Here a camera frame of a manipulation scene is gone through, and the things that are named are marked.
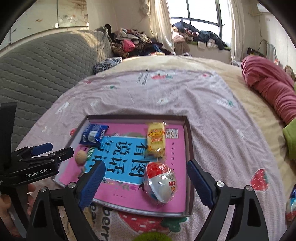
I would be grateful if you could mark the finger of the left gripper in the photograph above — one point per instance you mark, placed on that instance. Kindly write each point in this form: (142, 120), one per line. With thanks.
(54, 157)
(28, 152)

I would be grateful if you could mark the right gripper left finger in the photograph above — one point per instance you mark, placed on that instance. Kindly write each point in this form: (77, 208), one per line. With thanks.
(45, 220)

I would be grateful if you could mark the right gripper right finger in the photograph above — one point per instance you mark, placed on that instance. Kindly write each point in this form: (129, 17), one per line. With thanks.
(248, 222)

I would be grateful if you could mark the walnut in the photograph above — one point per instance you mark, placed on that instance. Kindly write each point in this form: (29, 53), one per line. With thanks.
(81, 157)

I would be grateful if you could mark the blue cookie packet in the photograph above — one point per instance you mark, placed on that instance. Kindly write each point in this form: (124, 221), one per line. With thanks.
(93, 134)

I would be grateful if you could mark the small yellow snack packet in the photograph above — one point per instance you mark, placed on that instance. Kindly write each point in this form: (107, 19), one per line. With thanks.
(156, 139)

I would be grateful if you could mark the red white egg toy packet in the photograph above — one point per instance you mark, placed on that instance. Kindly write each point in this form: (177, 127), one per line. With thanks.
(159, 182)

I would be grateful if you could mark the person's left hand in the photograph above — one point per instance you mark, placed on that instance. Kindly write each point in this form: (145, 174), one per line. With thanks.
(6, 204)

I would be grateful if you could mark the red white candy wrapper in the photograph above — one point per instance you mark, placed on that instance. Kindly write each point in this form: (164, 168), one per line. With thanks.
(291, 206)

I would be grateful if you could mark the pink blue book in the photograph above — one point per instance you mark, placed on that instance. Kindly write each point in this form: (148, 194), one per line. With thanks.
(122, 150)

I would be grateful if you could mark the grey quilted headboard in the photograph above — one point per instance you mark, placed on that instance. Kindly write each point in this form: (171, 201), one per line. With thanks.
(35, 74)

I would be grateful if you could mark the pink strawberry bedsheet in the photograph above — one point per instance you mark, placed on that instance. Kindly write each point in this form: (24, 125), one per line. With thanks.
(227, 142)

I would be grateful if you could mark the dark patterned cloth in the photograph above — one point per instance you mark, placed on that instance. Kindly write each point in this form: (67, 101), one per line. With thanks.
(106, 64)

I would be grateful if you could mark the green fleece cloth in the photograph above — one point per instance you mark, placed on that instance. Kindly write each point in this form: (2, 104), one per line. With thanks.
(289, 133)

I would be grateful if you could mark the pile of clothes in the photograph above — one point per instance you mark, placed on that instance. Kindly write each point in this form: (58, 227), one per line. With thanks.
(127, 43)

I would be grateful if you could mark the pink rolled blanket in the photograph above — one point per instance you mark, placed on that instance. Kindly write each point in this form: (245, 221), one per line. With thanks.
(272, 83)

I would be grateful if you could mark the white curtain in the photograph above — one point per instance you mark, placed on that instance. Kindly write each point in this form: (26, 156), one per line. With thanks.
(238, 29)
(160, 23)

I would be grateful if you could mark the white right curtain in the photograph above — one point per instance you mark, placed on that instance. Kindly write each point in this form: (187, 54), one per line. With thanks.
(238, 29)

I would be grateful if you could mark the clothes on window sill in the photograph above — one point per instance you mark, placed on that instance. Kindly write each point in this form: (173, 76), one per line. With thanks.
(192, 34)

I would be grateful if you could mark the white air conditioner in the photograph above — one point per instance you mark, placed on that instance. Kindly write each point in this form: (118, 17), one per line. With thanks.
(261, 8)

